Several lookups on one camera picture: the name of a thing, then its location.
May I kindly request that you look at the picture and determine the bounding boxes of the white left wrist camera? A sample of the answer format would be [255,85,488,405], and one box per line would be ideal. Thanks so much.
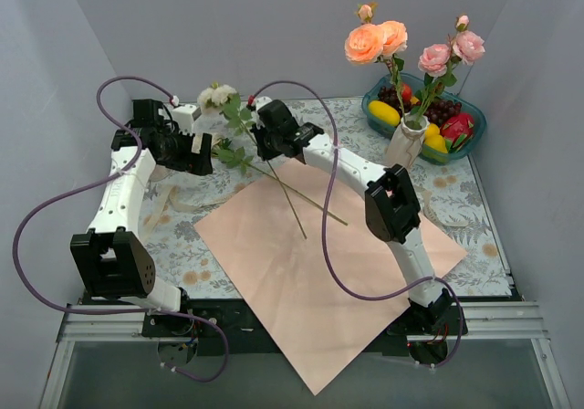
[171,103,202,134]

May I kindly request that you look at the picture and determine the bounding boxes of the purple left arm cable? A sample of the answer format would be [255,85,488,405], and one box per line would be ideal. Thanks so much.
[11,76,230,383]

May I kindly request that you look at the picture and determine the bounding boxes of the teal plastic fruit basket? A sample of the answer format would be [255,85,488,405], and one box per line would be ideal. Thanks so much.
[361,75,487,165]

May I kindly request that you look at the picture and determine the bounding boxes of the red apple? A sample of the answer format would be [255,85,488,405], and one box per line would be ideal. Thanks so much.
[401,83,412,102]

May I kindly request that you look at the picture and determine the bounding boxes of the floral patterned table mat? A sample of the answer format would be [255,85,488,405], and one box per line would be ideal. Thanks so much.
[140,98,516,300]

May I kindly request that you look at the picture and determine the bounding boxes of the single pink flower stem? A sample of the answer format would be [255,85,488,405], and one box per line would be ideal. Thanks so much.
[412,14,485,123]

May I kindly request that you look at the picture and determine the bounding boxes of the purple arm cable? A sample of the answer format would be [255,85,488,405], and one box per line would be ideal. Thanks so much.
[11,76,230,383]
[245,79,466,369]

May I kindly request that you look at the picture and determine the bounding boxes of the cream ribbon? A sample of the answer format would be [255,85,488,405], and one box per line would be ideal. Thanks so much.
[141,184,225,240]

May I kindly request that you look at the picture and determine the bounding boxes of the yellow lemon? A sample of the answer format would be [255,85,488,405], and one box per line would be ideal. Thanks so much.
[425,123,440,139]
[424,134,448,154]

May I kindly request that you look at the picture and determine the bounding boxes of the aluminium frame rail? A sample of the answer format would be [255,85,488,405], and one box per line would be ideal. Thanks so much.
[42,302,569,408]

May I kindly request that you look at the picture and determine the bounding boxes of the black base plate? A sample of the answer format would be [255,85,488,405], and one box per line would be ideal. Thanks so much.
[79,289,526,358]

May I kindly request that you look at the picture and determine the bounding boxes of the white ribbed vase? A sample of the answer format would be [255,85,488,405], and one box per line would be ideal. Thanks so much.
[385,113,430,170]

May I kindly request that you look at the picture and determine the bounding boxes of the white flower stem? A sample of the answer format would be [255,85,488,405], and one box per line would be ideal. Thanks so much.
[197,82,308,239]

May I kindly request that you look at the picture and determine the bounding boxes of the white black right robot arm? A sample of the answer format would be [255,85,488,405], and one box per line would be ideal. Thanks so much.
[245,98,460,334]

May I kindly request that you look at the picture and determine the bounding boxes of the yellow mango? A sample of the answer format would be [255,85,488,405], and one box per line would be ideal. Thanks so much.
[368,100,401,127]

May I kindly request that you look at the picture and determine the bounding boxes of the dark purple grapes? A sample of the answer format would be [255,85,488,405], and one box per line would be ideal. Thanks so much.
[378,85,462,126]

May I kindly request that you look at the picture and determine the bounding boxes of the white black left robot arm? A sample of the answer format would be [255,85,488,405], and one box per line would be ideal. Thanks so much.
[70,100,213,336]

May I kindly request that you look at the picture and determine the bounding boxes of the pink wrapping paper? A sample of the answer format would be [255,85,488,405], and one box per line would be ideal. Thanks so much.
[193,157,469,396]

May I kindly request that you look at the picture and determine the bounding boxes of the pink twin-bloom flower stem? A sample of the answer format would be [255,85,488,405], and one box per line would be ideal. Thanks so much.
[344,2,408,113]

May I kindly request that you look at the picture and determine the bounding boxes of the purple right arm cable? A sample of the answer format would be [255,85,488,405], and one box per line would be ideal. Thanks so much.
[245,79,466,369]

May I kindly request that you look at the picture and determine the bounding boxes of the pink dragon fruit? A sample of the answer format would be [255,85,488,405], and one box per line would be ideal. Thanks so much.
[441,112,475,152]

